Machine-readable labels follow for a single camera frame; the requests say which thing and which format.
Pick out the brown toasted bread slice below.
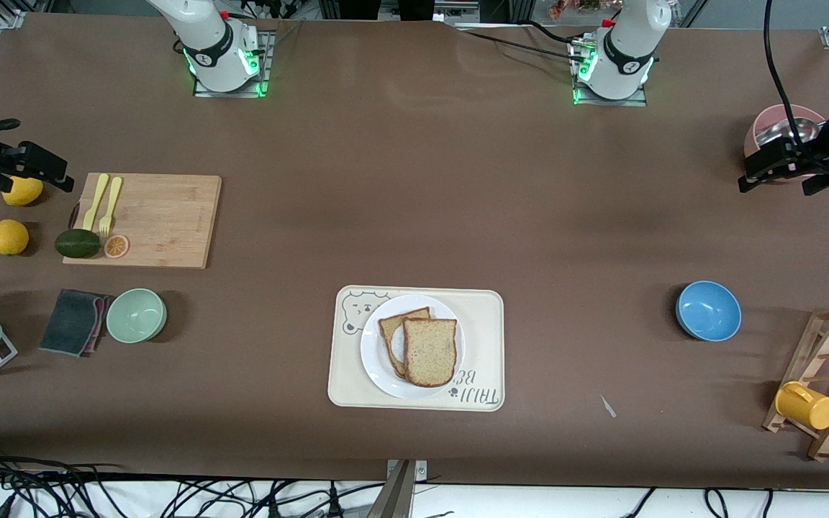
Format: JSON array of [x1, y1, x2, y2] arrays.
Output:
[[378, 307, 432, 378]]

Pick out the white round plate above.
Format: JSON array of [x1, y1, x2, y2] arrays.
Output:
[[360, 294, 466, 400]]

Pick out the light seeded bread slice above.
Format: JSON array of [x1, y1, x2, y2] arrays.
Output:
[[403, 318, 458, 389]]

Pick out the metal ladle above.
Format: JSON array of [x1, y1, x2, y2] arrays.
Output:
[[757, 117, 820, 146]]

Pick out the yellow lemon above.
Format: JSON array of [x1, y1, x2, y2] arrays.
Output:
[[1, 176, 45, 207], [0, 219, 30, 256]]

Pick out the pink bowl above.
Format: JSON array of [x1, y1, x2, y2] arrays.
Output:
[[743, 104, 829, 181]]

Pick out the yellow plastic knife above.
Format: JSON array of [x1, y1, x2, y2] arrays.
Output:
[[82, 173, 110, 232]]

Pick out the yellow plastic fork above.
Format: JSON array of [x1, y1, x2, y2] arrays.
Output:
[[99, 177, 123, 239]]

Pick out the green avocado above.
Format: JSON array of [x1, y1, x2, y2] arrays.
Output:
[[55, 229, 102, 259]]

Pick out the wooden cutting board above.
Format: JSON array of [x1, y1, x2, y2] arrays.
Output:
[[63, 173, 222, 270]]

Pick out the pink cloth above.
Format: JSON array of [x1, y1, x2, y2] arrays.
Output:
[[89, 294, 114, 353]]

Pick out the grey folded cloth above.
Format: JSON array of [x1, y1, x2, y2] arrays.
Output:
[[39, 289, 109, 357]]

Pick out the blue bowl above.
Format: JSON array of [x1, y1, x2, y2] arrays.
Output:
[[676, 281, 743, 342]]

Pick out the mint green bowl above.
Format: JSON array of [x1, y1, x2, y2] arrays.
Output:
[[106, 288, 168, 344]]

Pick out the wooden cup rack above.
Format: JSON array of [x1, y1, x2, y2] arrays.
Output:
[[761, 304, 829, 461]]

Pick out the yellow cup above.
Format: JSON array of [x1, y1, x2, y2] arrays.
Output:
[[775, 381, 829, 431]]

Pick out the cream bear print tray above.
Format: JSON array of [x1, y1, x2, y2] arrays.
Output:
[[327, 285, 506, 412]]

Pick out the grey metal fixture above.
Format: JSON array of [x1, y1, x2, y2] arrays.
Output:
[[373, 0, 481, 28]]

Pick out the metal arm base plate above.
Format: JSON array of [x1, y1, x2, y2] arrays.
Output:
[[571, 40, 649, 108], [193, 30, 271, 99]]

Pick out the tangled black cables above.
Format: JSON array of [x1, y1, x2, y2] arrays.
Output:
[[0, 446, 386, 518]]

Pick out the aluminium camera mount post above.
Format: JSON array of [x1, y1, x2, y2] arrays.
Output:
[[368, 459, 430, 518]]

